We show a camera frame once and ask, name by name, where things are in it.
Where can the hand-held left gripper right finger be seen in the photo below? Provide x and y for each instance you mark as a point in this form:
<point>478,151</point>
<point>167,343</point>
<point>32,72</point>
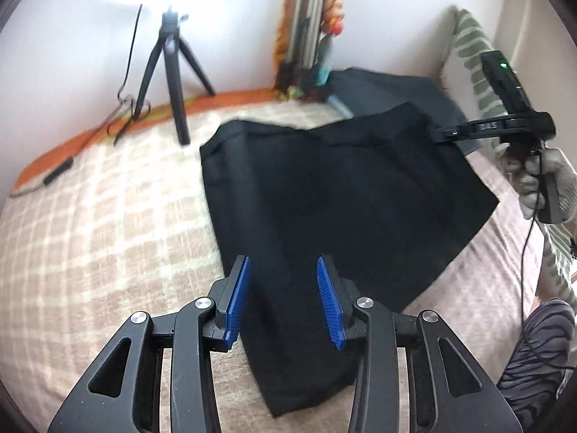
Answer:
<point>329,302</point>

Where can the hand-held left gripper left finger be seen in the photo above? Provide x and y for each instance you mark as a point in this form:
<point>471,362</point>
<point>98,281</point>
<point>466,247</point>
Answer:
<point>236,297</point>

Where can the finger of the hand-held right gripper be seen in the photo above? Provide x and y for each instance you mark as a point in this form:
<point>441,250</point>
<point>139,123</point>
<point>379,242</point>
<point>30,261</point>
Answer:
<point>455,132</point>

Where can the black pants with pink trim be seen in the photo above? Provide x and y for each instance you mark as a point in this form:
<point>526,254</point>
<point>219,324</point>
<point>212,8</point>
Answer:
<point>338,189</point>

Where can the folded dark grey pants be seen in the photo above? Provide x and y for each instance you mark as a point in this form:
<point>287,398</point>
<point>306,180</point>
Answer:
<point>405,88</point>

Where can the person's right hand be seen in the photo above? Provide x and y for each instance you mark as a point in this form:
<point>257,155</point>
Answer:
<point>563,180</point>

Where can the beige checkered blanket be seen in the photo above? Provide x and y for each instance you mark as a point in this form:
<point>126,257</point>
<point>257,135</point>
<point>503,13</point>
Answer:
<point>112,234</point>

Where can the colourful patterned scarf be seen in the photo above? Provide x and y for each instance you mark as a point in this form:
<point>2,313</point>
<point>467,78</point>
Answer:
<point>336,9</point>

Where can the silver folded tripod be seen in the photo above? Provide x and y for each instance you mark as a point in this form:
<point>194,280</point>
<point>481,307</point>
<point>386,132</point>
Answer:
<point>306,18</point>

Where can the person's zebra striped trousers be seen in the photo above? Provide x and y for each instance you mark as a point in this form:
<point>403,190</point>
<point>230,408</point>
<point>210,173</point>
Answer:
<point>532,370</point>

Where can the black mini tripod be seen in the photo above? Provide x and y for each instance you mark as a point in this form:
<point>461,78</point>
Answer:
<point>173,76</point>

